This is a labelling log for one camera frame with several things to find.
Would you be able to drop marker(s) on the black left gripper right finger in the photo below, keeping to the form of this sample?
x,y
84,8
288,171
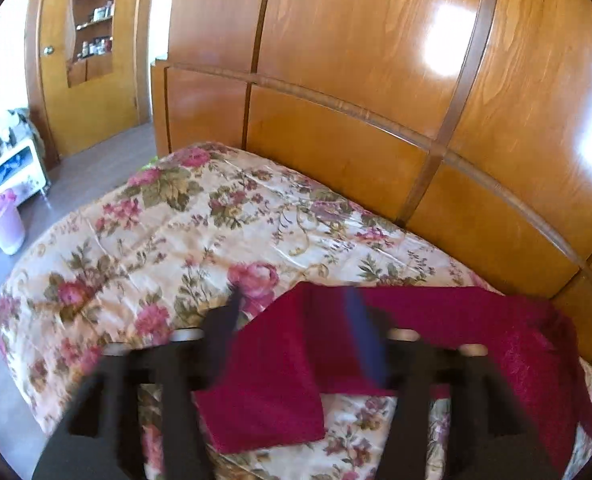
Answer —
x,y
441,409

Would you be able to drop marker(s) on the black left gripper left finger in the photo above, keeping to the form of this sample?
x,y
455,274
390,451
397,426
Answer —
x,y
102,436

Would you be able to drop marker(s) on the dark red knitted garment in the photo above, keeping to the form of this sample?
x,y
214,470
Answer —
x,y
509,365

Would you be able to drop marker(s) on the floral bedspread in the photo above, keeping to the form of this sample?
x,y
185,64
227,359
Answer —
x,y
160,251

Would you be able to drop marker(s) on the pink white waste bin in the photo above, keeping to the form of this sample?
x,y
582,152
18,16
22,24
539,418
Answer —
x,y
12,231

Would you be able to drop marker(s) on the white side table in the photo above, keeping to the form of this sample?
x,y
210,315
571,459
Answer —
x,y
22,156

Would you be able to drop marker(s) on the wooden headboard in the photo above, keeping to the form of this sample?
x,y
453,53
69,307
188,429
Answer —
x,y
467,122

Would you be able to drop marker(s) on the wooden shelf cabinet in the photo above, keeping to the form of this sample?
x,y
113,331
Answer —
x,y
86,71

